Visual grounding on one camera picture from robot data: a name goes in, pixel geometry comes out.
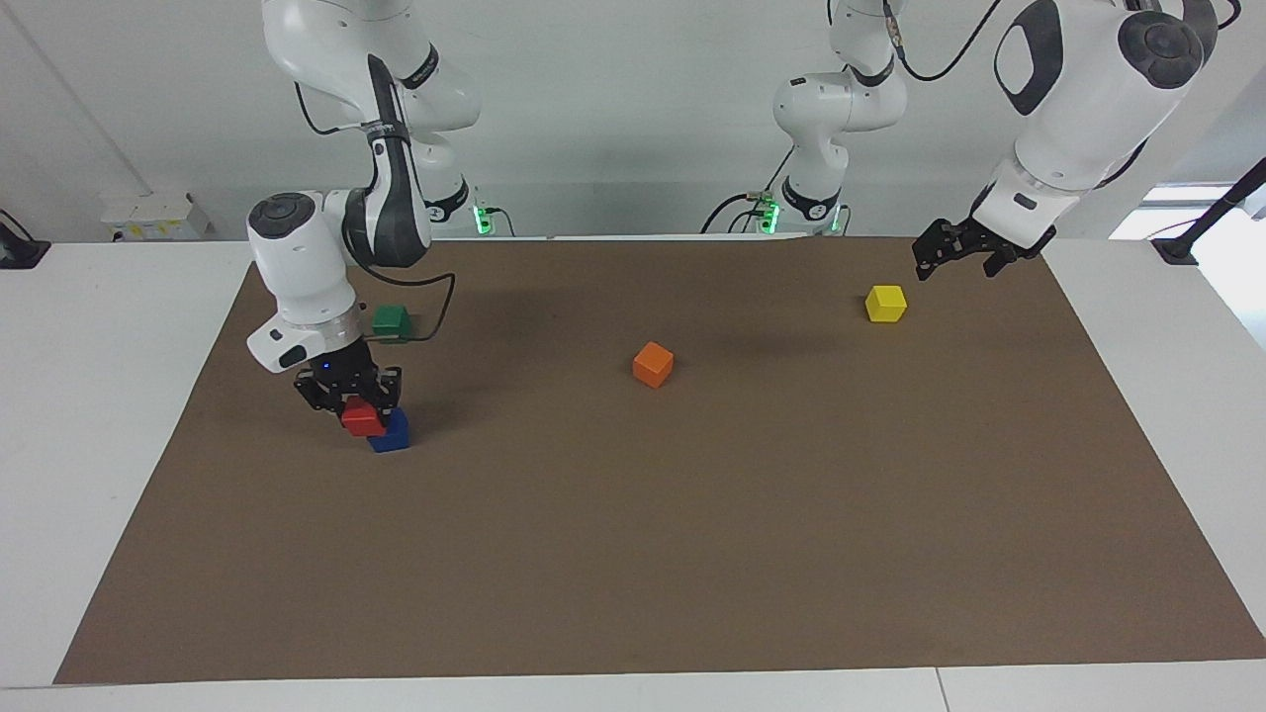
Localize white power strip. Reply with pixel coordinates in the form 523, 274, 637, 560
99, 192, 212, 242

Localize black table clamp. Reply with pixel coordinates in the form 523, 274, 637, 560
0, 210, 50, 270

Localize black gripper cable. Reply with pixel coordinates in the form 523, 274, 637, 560
883, 0, 1006, 83
293, 83, 457, 346

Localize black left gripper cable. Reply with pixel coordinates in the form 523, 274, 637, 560
883, 0, 1006, 83

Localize black clamp stand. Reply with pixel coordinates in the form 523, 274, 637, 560
1152, 156, 1266, 266

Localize brown table mat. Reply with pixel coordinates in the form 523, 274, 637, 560
54, 235, 1266, 685

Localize black left base cable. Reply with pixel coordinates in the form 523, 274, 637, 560
700, 146, 794, 235

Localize blue wooden block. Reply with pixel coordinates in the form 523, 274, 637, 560
368, 410, 410, 454

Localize orange wooden block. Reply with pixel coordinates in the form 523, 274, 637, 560
633, 341, 676, 389

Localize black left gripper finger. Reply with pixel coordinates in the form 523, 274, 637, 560
912, 220, 975, 283
982, 241, 1046, 278

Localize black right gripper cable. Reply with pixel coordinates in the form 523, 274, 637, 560
293, 83, 457, 346

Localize red wooden block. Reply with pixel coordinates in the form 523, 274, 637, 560
341, 396, 389, 438

